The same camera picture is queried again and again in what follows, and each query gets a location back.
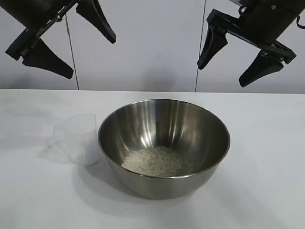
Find clear plastic measuring cup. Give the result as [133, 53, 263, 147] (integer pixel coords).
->
[52, 114, 100, 167]

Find white rice grains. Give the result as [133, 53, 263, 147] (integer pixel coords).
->
[121, 146, 195, 177]

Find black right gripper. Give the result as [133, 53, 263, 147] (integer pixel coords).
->
[197, 0, 305, 88]

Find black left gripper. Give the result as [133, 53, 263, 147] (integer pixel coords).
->
[0, 0, 117, 79]

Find stainless steel mixing bowl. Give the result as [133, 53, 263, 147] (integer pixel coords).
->
[97, 99, 231, 200]

